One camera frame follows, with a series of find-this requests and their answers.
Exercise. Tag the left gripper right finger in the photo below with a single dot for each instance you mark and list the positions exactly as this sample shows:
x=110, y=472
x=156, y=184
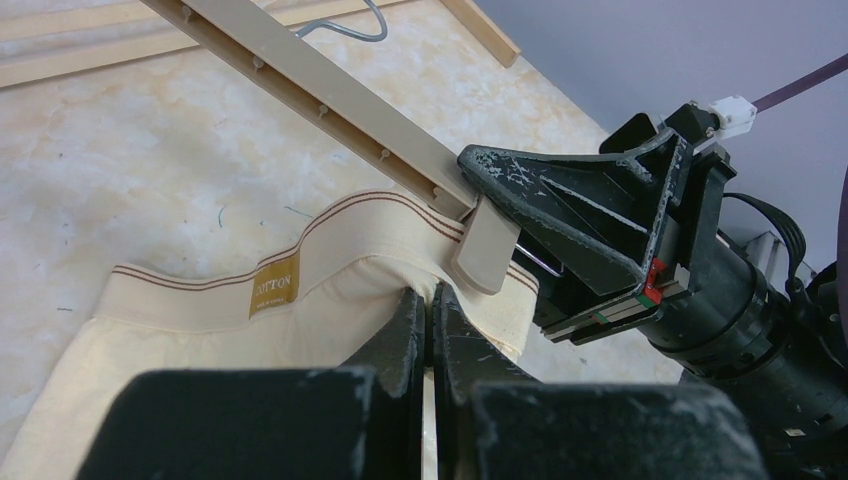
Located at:
x=463, y=359

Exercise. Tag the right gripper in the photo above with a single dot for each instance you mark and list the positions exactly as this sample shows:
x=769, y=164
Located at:
x=600, y=216

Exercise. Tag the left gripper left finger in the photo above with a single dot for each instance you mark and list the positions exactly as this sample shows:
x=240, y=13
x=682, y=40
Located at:
x=381, y=399

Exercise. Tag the beige cotton underwear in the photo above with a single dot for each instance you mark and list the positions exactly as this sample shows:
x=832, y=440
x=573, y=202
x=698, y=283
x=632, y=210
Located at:
x=311, y=305

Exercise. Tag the beige clip hanger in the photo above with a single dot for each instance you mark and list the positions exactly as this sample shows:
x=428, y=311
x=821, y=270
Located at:
x=266, y=52

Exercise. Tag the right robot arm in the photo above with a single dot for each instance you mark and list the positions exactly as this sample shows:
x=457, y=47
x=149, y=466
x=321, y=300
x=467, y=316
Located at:
x=783, y=362

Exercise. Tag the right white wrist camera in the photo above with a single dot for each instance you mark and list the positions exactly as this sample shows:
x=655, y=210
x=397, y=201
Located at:
x=735, y=114

